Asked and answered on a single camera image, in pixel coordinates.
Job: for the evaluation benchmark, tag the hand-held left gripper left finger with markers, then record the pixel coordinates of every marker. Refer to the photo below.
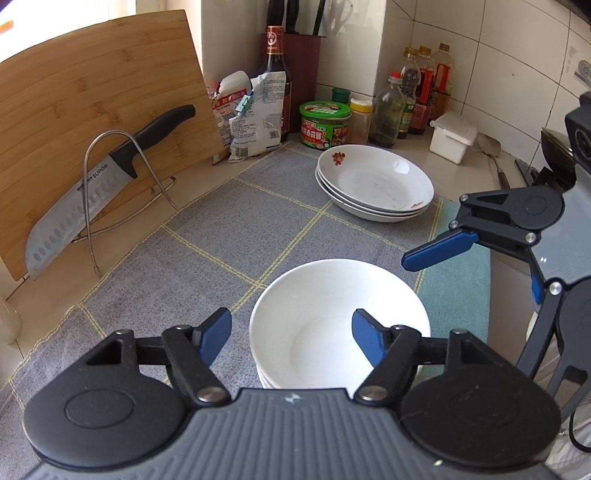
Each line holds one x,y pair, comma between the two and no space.
214,334

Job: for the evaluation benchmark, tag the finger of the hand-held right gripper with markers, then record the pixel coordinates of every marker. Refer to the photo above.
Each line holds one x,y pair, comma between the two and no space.
438,249
536,288

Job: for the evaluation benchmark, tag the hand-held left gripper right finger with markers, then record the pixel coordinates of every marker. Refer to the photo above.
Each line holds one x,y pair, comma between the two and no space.
369,339

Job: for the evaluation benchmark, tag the white bowl with pink flowers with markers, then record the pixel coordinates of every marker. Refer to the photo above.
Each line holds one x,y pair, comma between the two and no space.
314,323
264,376
273,386

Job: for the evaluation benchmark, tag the white plate with fruit print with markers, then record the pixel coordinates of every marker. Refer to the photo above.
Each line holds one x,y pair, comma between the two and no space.
364,213
378,220
374,180

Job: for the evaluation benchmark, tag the teal cloth mat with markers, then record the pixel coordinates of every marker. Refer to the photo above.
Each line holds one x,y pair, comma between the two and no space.
457,295

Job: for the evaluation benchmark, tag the black wok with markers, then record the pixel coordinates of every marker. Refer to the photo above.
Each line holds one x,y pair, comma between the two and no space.
556,152

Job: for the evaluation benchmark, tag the metal spatula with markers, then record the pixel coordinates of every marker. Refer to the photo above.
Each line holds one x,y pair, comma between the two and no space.
491,147

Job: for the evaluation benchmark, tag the grey checked table mat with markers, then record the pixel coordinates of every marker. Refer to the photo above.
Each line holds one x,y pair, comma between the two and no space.
207,230

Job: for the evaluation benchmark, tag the white lidded seasoning box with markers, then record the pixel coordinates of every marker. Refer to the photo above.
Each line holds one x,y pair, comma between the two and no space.
452,138

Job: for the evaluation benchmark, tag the clear bottle with dark liquid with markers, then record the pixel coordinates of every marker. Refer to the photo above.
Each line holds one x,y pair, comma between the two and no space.
387,115

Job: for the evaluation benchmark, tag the red-labelled sauce bottle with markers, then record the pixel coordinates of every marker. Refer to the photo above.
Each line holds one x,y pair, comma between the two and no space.
425,101

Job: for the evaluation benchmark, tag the yellow lid jar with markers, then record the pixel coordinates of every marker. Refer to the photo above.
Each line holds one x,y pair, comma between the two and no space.
360,122

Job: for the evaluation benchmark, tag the dark soy sauce bottle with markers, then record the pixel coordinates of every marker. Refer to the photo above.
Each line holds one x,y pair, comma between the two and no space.
411,92

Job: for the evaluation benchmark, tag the green-lidded sauce jar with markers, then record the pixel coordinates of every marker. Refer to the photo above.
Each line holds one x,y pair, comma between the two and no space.
325,127

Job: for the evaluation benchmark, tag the green-capped bottle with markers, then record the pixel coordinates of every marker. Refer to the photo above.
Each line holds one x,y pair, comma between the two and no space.
341,94

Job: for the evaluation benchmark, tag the white plastic seasoning bag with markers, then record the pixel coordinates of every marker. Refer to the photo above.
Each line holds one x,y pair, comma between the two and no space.
258,124

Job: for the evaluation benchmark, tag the dark red knife block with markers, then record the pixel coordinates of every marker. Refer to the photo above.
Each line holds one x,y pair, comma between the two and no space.
307,78

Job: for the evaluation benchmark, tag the orange and white seasoning packet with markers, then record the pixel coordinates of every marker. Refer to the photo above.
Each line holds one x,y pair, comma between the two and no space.
228,101

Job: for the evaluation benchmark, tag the dark vinegar bottle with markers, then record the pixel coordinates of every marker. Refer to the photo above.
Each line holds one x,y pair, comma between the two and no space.
277,60

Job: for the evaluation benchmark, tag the bamboo cutting board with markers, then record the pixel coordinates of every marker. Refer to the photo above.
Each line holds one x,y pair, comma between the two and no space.
92,92

